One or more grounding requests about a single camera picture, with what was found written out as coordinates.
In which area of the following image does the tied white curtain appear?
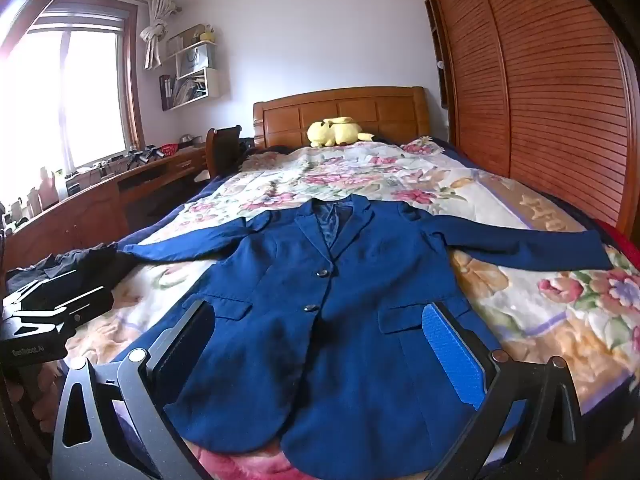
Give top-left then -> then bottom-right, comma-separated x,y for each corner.
141,0 -> 180,71

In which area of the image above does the wooden bed headboard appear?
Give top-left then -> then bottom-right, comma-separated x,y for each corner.
252,86 -> 432,150

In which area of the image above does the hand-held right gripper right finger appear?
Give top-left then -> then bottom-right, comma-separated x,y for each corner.
421,301 -> 588,480

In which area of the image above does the wooden framed window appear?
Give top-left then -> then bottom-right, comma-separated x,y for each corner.
0,0 -> 146,201

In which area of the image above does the white wall shelf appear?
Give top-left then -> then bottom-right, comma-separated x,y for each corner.
159,24 -> 221,112

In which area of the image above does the long wooden desk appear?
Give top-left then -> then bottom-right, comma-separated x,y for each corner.
0,142 -> 211,271

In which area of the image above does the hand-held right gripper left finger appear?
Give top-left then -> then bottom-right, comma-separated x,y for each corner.
52,300 -> 216,480

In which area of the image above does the floral fleece blanket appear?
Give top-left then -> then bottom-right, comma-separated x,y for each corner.
65,137 -> 640,480

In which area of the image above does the blue blazer jacket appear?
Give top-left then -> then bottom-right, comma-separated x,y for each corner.
117,194 -> 613,480

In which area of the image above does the wooden louvered wardrobe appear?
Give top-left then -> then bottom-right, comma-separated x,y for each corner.
414,0 -> 640,241

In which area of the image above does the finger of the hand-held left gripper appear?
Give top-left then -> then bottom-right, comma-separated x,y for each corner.
10,292 -> 115,336
5,282 -> 109,312

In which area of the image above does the wooden chair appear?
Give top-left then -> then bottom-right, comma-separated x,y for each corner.
206,125 -> 242,178

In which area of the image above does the yellow plush toy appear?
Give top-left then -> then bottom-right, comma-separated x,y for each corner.
306,116 -> 375,149

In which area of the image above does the black clothes pile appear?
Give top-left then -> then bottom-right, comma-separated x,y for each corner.
5,245 -> 126,301

